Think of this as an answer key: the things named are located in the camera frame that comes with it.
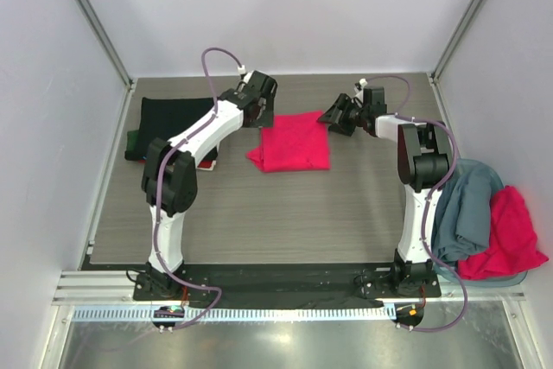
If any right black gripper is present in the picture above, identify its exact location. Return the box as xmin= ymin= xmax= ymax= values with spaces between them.
xmin=318 ymin=93 xmax=369 ymax=137

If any pink t shirt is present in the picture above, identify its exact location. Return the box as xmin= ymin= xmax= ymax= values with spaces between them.
xmin=457 ymin=186 xmax=549 ymax=281
xmin=246 ymin=111 xmax=331 ymax=173

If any black t shirt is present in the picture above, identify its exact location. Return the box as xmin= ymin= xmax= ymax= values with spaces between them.
xmin=135 ymin=98 xmax=213 ymax=154

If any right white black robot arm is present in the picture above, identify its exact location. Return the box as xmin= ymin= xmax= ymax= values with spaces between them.
xmin=318 ymin=82 xmax=454 ymax=297

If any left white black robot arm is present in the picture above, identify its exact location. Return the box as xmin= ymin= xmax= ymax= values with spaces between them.
xmin=133 ymin=71 xmax=277 ymax=301

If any grey blue t shirt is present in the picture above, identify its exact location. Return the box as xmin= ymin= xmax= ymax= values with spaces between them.
xmin=432 ymin=159 xmax=504 ymax=265

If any blue plastic basket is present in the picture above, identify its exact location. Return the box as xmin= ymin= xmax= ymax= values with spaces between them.
xmin=434 ymin=156 xmax=531 ymax=288

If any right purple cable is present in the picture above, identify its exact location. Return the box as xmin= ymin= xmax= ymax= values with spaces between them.
xmin=365 ymin=74 xmax=470 ymax=334

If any purple cable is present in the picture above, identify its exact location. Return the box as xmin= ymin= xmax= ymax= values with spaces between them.
xmin=365 ymin=74 xmax=470 ymax=334
xmin=127 ymin=47 xmax=224 ymax=329

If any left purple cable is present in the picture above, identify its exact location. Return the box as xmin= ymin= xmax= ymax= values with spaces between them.
xmin=127 ymin=47 xmax=224 ymax=329

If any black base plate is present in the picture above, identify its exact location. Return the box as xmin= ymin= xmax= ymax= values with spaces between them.
xmin=130 ymin=263 xmax=442 ymax=309

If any right aluminium frame post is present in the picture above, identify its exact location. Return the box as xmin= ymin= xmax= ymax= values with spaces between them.
xmin=428 ymin=0 xmax=513 ymax=84

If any aluminium frame post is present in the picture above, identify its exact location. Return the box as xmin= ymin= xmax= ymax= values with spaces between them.
xmin=428 ymin=0 xmax=513 ymax=84
xmin=50 ymin=0 xmax=136 ymax=89

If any left aluminium frame post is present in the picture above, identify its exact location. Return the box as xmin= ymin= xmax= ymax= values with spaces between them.
xmin=50 ymin=0 xmax=136 ymax=89

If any slotted white cable duct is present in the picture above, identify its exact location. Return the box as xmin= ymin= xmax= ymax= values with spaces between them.
xmin=73 ymin=304 xmax=396 ymax=323

